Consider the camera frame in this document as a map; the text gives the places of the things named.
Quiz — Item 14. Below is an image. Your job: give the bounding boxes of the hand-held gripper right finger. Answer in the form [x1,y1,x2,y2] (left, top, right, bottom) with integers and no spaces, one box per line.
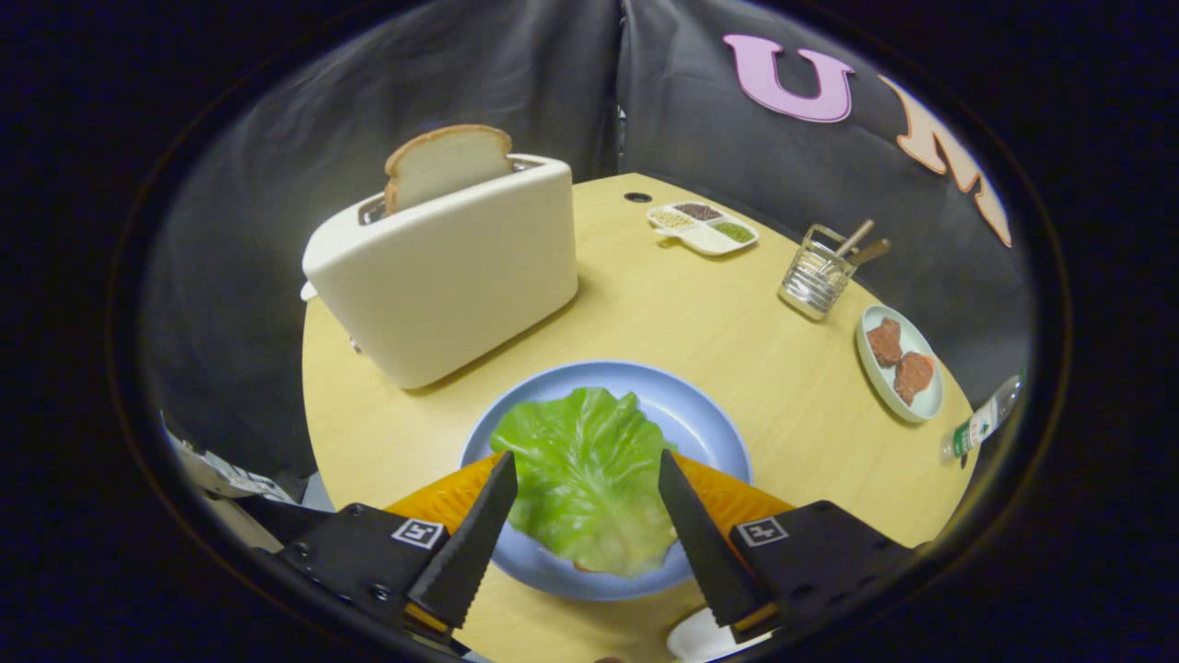
[658,449,922,643]

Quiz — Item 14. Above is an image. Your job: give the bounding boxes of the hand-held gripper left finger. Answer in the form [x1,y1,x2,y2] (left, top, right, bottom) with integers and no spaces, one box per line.
[276,451,519,641]

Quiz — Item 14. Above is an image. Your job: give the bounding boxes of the green lettuce leaf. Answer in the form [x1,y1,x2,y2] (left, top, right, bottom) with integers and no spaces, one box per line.
[489,387,680,578]

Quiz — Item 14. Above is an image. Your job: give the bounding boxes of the plain bread slice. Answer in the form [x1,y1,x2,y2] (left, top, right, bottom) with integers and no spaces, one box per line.
[383,124,514,216]

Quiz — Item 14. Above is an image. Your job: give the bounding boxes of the white plate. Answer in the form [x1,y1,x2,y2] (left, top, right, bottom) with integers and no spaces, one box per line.
[666,606,775,663]

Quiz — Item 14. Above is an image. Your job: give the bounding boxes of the blue plate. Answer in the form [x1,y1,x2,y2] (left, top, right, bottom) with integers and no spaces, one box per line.
[459,360,753,602]

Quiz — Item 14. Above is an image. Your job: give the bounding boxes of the pale green plate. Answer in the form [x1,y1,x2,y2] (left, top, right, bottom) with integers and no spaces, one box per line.
[856,304,945,424]

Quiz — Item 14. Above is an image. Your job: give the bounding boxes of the white toaster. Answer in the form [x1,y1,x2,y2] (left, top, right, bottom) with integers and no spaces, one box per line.
[300,154,579,390]

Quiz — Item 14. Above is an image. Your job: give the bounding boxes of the white paper sheets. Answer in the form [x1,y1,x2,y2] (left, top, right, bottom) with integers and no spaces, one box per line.
[161,414,305,553]

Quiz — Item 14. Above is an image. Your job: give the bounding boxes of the brown meat patty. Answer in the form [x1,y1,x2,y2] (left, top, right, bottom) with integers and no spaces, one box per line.
[866,318,905,368]
[893,351,937,407]

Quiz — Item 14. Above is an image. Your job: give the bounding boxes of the clear plastic water bottle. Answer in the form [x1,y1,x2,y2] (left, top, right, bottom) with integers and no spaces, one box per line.
[940,373,1025,463]

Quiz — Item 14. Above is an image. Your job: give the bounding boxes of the white divided condiment tray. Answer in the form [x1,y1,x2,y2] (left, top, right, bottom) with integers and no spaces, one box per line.
[647,202,761,257]

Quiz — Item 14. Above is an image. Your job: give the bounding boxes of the black backdrop cloth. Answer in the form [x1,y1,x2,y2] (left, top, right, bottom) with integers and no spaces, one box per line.
[138,0,1037,480]

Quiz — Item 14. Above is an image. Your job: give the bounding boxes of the wire utensil holder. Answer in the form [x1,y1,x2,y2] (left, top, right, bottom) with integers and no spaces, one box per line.
[778,224,859,321]

